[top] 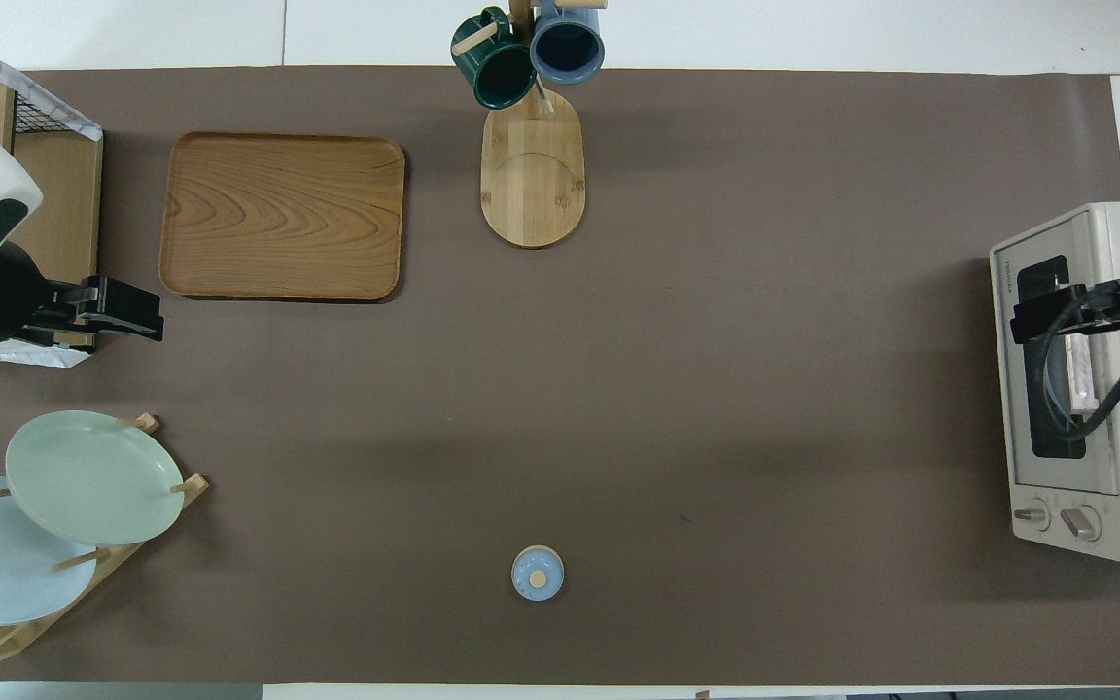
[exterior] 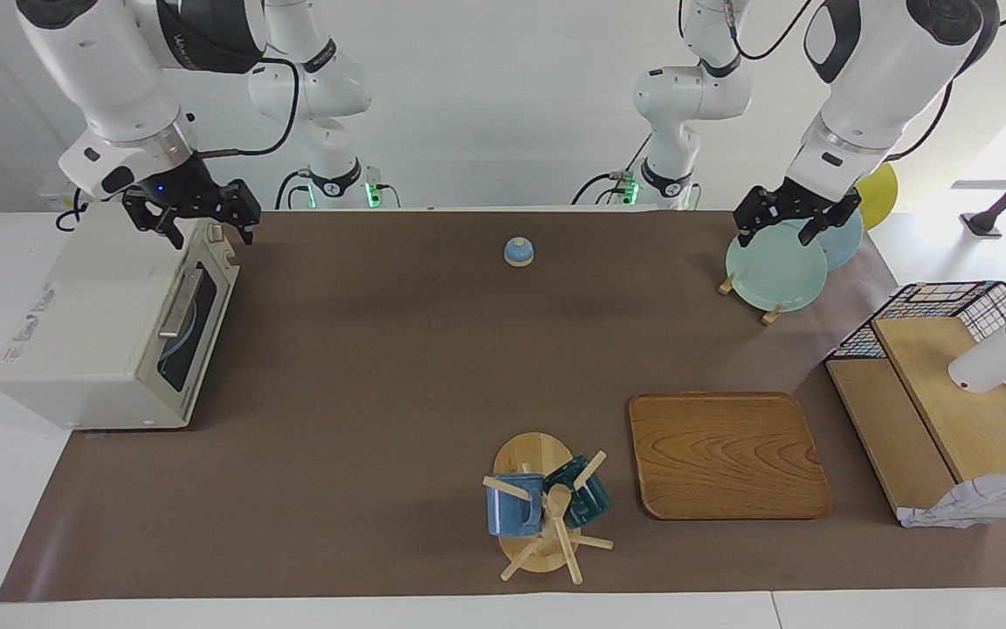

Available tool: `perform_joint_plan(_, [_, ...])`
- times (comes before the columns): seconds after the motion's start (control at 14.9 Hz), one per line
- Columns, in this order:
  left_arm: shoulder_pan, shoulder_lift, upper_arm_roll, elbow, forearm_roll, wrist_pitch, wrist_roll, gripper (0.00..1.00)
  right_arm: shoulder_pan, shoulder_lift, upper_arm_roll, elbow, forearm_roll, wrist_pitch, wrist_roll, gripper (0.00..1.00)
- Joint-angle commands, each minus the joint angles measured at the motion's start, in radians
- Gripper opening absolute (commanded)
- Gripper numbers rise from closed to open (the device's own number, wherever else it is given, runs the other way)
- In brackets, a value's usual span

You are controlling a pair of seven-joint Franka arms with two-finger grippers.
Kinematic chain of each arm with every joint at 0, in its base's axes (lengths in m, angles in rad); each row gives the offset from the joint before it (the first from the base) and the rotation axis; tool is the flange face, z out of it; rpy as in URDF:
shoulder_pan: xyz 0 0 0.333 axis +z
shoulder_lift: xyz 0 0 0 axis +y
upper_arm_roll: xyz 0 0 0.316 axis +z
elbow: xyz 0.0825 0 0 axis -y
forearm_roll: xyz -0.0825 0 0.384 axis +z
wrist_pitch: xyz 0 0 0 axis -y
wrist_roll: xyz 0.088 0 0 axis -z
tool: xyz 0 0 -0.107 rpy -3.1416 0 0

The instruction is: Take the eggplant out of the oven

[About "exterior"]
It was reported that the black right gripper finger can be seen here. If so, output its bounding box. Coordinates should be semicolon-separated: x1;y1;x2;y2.
222;180;261;245
123;192;185;251

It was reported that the dark green mug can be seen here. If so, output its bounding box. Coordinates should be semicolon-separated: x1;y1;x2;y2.
543;454;613;529

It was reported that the white cup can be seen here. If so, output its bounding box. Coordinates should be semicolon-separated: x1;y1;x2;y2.
947;297;1006;395

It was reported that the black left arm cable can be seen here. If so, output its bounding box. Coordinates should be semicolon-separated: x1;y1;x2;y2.
678;0;1006;162

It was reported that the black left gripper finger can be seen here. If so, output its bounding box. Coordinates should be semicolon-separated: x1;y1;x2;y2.
733;186;775;247
798;194;862;247

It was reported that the white textured cloth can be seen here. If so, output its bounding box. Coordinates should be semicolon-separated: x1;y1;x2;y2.
898;469;1006;529

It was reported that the wooden plate rack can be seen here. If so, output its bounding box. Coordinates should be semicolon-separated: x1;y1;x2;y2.
718;273;785;326

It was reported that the pale blue racked plate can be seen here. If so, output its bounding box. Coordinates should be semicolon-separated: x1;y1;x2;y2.
804;210;865;272

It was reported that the cream toaster oven body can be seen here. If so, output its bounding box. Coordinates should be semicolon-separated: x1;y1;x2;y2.
0;203;240;431

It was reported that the light blue plate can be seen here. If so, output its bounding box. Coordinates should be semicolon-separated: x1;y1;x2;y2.
167;293;205;366

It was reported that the wooden step shelf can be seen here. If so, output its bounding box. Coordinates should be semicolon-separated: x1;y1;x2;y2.
824;316;1006;525

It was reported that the glass oven door with handle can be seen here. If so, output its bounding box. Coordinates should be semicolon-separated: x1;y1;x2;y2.
154;252;238;401

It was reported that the blue mug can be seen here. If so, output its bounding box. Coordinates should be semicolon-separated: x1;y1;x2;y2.
486;473;546;537

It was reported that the wooden mug tree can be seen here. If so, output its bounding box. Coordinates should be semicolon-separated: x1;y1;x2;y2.
482;432;615;585

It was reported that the black wire basket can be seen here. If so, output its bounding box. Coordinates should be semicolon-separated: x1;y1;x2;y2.
824;280;1006;464

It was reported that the wooden serving tray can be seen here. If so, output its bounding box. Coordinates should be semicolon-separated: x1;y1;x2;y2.
628;391;835;522

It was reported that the yellow racked plate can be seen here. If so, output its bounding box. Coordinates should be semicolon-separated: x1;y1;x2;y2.
857;162;899;232

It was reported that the pale green racked plate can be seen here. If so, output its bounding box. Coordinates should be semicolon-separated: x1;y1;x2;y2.
726;223;829;313

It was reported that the brown table mat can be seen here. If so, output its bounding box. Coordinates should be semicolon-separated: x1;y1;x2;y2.
0;210;1006;604

